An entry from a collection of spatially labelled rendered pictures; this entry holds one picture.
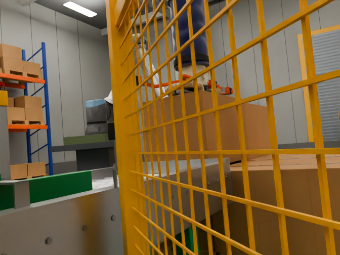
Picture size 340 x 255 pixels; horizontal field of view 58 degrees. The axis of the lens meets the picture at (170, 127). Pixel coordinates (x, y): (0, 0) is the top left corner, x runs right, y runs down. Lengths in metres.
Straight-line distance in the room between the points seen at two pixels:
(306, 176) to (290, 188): 0.09
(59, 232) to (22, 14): 11.79
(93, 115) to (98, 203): 1.62
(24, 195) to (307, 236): 1.15
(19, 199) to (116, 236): 0.26
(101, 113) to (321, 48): 9.57
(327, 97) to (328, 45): 1.66
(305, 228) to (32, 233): 1.12
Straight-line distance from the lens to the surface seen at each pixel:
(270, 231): 1.51
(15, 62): 9.94
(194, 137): 1.62
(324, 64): 11.14
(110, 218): 0.79
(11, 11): 12.12
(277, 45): 11.62
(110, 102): 2.47
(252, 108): 2.36
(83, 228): 0.73
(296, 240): 1.50
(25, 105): 9.80
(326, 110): 10.94
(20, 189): 0.67
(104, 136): 2.17
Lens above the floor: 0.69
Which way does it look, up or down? 3 degrees up
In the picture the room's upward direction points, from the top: 5 degrees counter-clockwise
